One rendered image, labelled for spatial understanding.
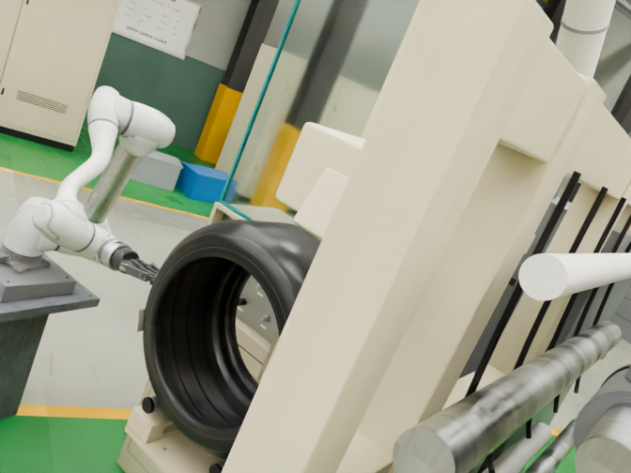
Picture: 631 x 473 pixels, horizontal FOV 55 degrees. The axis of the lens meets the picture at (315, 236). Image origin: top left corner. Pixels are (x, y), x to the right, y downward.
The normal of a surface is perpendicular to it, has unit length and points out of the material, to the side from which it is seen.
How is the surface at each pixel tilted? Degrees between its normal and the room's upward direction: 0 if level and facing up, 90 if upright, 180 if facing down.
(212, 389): 22
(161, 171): 90
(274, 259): 44
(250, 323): 90
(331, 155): 90
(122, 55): 90
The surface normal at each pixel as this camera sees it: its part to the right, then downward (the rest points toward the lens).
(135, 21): 0.44, 0.40
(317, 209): -0.41, -0.30
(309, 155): -0.56, -0.02
